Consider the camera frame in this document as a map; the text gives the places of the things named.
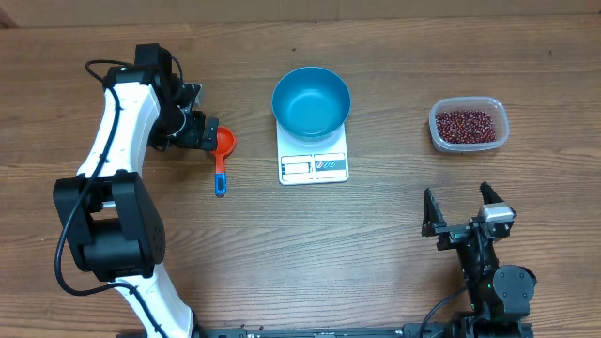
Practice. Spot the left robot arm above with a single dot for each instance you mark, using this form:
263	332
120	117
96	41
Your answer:
113	236

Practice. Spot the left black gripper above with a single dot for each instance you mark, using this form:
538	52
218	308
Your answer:
194	139

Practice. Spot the orange measuring scoop blue handle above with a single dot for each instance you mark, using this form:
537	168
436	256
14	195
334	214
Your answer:
226	142

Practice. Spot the white kitchen scale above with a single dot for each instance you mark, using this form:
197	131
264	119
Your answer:
307	162

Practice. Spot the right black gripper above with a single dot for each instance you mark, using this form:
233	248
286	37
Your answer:
452	234

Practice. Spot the red beans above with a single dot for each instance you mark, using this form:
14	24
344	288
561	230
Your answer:
466	127

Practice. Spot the blue bowl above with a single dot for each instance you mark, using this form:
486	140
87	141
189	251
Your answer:
311	103

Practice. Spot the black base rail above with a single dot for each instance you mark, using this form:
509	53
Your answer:
410	330

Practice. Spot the clear plastic container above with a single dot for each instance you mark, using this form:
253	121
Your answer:
489	105

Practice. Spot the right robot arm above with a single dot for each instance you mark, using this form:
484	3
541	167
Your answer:
499	295

